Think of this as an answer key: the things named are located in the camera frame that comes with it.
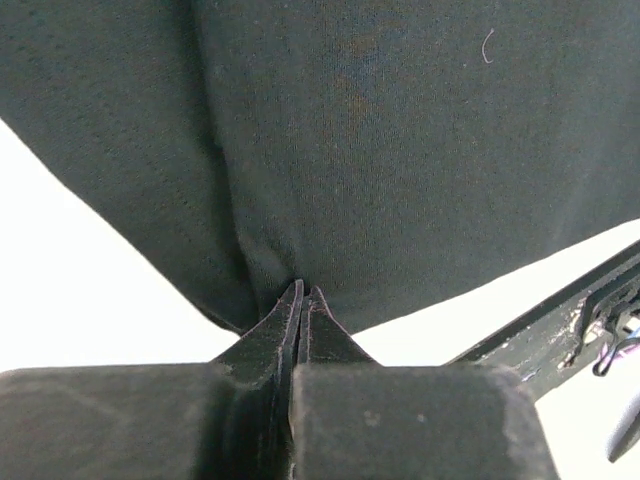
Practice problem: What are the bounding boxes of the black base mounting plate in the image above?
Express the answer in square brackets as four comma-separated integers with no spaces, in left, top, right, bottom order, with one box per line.
[453,243,639,400]

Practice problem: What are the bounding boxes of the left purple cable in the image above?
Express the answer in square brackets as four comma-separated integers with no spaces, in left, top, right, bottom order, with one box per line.
[592,319,640,464]

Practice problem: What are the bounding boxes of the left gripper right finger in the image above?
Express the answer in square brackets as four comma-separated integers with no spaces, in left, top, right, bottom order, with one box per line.
[290,288,558,479]

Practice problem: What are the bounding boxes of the black floral print t-shirt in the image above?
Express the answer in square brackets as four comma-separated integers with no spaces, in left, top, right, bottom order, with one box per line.
[1,1,639,333]

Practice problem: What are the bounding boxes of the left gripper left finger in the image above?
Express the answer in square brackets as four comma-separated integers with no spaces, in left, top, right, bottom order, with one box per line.
[1,281,304,479]

